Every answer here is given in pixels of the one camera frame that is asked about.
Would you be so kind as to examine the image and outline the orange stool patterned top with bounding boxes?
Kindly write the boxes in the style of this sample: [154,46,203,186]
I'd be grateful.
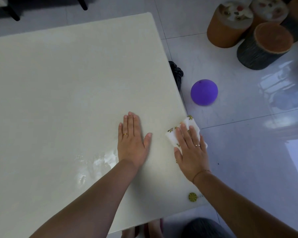
[248,0,288,31]
[207,1,254,49]

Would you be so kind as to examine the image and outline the red right slipper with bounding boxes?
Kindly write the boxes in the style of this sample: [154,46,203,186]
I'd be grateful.
[144,218,164,238]

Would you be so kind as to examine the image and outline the white patterned cleaning cloth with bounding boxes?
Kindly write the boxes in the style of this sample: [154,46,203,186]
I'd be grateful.
[165,115,208,156]

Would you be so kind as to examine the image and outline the person's right hand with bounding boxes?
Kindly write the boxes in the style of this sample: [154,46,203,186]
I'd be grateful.
[174,123,212,184]

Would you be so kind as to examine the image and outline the person's left hand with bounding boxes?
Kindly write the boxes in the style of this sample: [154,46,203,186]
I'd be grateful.
[117,111,153,170]

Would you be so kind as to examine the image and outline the black bag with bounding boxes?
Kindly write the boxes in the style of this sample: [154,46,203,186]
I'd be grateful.
[168,61,184,92]

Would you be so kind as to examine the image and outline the person's right leg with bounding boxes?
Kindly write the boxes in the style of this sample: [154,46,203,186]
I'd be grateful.
[149,220,162,238]

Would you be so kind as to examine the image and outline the person's leg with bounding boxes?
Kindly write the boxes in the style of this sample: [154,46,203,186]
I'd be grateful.
[149,220,162,238]
[121,228,137,238]

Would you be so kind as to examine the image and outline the person's left leg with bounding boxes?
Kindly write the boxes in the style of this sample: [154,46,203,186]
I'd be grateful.
[121,228,137,238]

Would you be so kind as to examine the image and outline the person's left forearm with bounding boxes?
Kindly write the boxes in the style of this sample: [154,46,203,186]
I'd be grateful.
[29,160,139,238]

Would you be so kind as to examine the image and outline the dark ribbed stool orange top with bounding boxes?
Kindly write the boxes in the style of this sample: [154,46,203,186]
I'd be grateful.
[236,22,294,70]
[279,0,298,44]

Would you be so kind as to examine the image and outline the person's right forearm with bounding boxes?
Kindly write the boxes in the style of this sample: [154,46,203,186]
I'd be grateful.
[192,171,298,238]

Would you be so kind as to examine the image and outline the purple rounded object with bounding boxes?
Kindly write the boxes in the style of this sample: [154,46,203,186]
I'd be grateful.
[190,79,219,106]

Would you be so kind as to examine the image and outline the white table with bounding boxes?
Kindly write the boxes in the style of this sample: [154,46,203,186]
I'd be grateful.
[0,12,207,238]

